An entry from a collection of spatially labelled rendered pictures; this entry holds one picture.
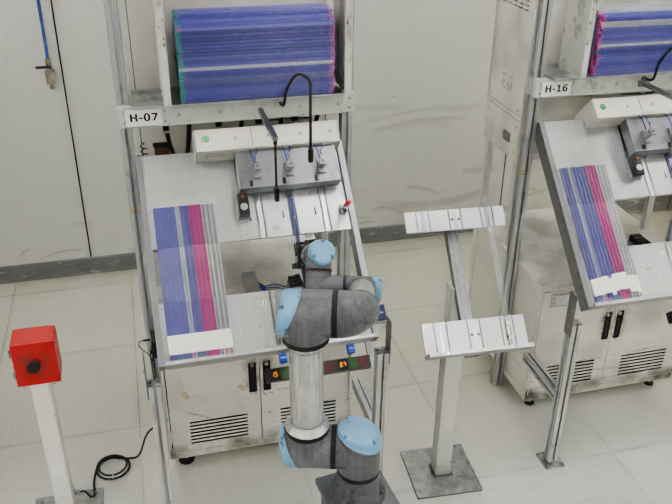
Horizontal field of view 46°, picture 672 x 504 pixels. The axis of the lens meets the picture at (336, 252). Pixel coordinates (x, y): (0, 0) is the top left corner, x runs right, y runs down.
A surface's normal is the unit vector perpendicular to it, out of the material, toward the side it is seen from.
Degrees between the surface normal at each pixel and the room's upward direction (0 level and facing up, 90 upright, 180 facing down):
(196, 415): 90
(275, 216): 43
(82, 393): 0
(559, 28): 90
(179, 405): 90
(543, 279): 0
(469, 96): 90
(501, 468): 0
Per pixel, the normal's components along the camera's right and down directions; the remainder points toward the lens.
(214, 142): 0.18, -0.33
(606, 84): 0.25, 0.46
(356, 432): 0.14, -0.87
